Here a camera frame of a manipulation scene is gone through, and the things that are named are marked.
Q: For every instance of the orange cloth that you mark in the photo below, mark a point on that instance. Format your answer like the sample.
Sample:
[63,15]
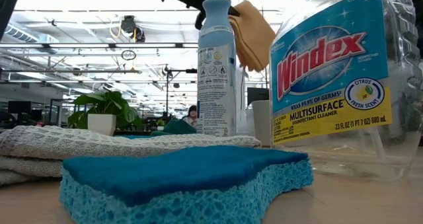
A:
[254,35]

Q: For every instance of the light blue air freshener bottle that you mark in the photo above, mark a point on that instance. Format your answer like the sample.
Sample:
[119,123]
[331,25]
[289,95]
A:
[216,85]

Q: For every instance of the dark green cloth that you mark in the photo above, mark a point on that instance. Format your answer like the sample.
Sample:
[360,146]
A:
[175,127]

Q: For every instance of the Windex spray bottle red trigger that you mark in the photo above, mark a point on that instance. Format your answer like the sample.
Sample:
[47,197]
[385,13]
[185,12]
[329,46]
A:
[330,85]

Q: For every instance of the grey waffle towel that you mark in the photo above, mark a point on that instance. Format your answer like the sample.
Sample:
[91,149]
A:
[99,141]

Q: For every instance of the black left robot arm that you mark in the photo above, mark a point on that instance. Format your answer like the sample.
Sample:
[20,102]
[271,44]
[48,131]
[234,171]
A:
[8,2]

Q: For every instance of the black light stand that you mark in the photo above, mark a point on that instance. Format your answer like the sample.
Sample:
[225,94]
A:
[185,71]

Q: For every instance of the black monitor screen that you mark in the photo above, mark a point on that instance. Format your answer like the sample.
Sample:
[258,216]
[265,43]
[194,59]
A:
[257,93]

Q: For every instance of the person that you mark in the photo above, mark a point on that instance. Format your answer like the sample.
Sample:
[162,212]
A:
[191,116]

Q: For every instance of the small distant potted plant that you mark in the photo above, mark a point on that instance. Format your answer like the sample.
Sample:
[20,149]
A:
[160,123]

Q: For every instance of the grey plastic bin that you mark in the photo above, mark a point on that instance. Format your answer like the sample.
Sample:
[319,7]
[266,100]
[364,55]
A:
[261,125]

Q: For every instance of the green potted plant white pot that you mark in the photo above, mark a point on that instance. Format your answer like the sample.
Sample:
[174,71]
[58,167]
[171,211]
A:
[102,123]

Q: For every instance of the black desk monitor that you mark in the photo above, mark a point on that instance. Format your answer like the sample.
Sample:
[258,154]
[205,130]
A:
[20,107]

